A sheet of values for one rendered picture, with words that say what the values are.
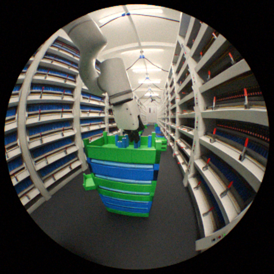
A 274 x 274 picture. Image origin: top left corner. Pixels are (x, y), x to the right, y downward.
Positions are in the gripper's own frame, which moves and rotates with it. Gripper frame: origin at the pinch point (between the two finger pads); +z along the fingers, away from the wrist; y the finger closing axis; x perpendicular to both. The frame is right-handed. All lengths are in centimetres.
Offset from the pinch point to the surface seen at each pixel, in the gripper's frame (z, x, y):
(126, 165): 4.9, -10.8, 2.3
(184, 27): -95, 76, 42
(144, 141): 9.4, 8.6, -1.7
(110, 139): 4.3, -0.2, -19.2
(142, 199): 24.6, -16.9, 8.5
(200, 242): 38, -35, 56
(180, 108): 21, 109, 7
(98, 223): 37, -52, -8
